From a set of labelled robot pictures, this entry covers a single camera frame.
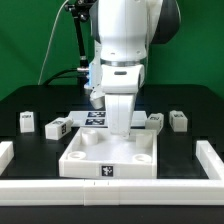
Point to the white marker base plate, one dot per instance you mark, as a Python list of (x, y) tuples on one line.
[(98, 118)]

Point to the white U-shaped fence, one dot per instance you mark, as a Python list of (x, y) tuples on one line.
[(209, 191)]

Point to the white square tabletop tray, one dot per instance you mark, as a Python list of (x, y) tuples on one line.
[(94, 153)]

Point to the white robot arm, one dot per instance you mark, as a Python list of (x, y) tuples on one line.
[(123, 31)]

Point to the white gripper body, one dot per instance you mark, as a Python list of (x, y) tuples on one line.
[(120, 86)]

